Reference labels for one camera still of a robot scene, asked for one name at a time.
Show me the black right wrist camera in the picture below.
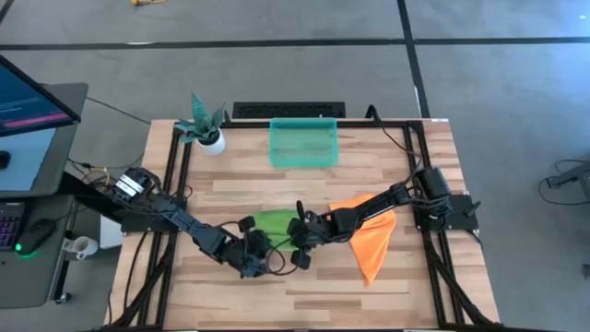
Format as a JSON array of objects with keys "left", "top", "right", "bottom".
[{"left": 289, "top": 248, "right": 313, "bottom": 271}]

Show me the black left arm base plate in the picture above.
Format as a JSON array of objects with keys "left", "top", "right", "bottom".
[{"left": 120, "top": 196, "right": 188, "bottom": 233}]

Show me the thin black floor cable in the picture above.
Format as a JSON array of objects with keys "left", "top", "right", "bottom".
[{"left": 85, "top": 95, "right": 152, "bottom": 126}]

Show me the orange microfibre towel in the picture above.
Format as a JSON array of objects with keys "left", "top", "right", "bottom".
[{"left": 328, "top": 192, "right": 398, "bottom": 288}]

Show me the white box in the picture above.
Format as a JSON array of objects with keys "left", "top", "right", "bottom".
[{"left": 99, "top": 214, "right": 124, "bottom": 251}]

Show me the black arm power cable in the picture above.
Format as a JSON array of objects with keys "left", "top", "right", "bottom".
[{"left": 365, "top": 104, "right": 423, "bottom": 174}]

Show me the black aluminium table frame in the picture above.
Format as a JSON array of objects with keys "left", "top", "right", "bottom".
[{"left": 99, "top": 118, "right": 506, "bottom": 332}]

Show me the grey stand leg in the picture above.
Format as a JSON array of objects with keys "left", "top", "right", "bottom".
[{"left": 537, "top": 159, "right": 590, "bottom": 207}]

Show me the teal translucent plastic bin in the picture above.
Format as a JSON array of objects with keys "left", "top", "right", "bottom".
[{"left": 268, "top": 116, "right": 340, "bottom": 169}]

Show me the green snake plant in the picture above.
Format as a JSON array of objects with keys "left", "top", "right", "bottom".
[{"left": 173, "top": 91, "right": 227, "bottom": 144}]

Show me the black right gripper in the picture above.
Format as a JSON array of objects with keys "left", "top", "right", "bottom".
[{"left": 288, "top": 199, "right": 335, "bottom": 250}]

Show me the computer monitor with blue screen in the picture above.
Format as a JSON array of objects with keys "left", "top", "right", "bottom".
[{"left": 0, "top": 53, "right": 83, "bottom": 138}]

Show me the black mouse with light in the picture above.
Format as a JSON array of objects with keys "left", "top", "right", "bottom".
[{"left": 15, "top": 217, "right": 58, "bottom": 257}]

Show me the grey computer cart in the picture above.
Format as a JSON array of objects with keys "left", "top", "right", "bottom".
[{"left": 0, "top": 82, "right": 90, "bottom": 310}]

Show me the green microfibre towel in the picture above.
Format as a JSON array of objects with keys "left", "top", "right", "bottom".
[{"left": 251, "top": 208, "right": 301, "bottom": 253}]

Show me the white mug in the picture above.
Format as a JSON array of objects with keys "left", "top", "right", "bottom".
[{"left": 61, "top": 235, "right": 100, "bottom": 262}]

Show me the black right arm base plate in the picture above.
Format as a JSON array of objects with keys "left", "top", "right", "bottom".
[{"left": 411, "top": 193, "right": 481, "bottom": 232}]

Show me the black right camera cable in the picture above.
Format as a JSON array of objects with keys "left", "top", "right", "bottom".
[{"left": 265, "top": 235, "right": 301, "bottom": 277}]

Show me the black backlit keyboard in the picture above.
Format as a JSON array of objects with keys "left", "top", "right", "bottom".
[{"left": 0, "top": 200, "right": 27, "bottom": 253}]

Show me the white plant pot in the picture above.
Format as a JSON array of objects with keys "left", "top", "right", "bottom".
[{"left": 195, "top": 128, "right": 228, "bottom": 157}]

